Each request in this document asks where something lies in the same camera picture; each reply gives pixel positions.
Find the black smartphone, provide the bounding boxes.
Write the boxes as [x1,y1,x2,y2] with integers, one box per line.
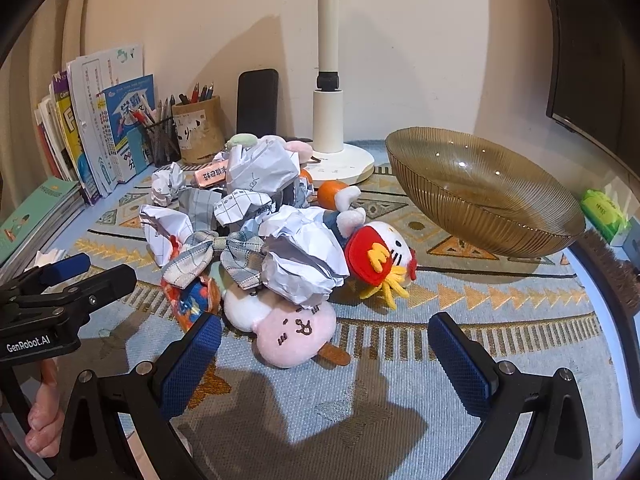
[235,68,279,138]

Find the plaid fabric bow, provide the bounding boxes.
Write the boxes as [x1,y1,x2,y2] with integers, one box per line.
[162,231,265,290]

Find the patterned blue table mat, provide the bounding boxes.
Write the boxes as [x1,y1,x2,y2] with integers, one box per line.
[49,138,626,480]

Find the person's left hand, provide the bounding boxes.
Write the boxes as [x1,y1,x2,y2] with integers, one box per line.
[25,359,64,458]

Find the green tissue box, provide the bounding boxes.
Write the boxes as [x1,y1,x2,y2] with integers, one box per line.
[579,188,629,246]

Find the brown paper pen holder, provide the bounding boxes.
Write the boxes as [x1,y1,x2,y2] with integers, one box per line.
[172,96,226,165]

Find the large paper ball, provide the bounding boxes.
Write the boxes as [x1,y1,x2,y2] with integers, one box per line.
[258,205,349,309]

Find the flat green books stack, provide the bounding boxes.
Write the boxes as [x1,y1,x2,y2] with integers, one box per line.
[1,177,85,283]

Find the white desk lamp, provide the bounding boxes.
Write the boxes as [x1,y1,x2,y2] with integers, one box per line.
[307,0,374,185]

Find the upright blue white books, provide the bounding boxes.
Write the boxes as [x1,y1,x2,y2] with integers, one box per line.
[37,44,155,205]

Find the amber ribbed glass bowl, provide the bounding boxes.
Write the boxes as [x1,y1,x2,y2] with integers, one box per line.
[385,127,586,257]

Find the black wall television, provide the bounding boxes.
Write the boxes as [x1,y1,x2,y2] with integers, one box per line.
[547,0,640,174]

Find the orange fruit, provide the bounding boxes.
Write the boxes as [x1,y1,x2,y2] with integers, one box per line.
[317,180,350,211]

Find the black mesh pen holder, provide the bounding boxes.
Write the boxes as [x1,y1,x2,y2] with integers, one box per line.
[142,117,181,167]

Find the pink small box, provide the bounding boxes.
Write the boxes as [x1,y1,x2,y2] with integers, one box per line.
[194,160,228,188]

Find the small paper ball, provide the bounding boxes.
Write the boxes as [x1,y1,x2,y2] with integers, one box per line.
[151,162,184,207]

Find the three-ball dango plush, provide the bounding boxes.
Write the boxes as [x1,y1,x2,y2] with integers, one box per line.
[222,285,350,370]

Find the Hello Kitty plush toy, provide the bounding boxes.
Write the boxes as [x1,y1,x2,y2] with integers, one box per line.
[322,208,418,310]

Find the orange snack packet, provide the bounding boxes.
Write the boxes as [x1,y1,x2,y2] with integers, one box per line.
[160,275,221,333]

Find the paper ball top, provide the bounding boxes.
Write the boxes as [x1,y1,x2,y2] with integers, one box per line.
[226,143,299,196]

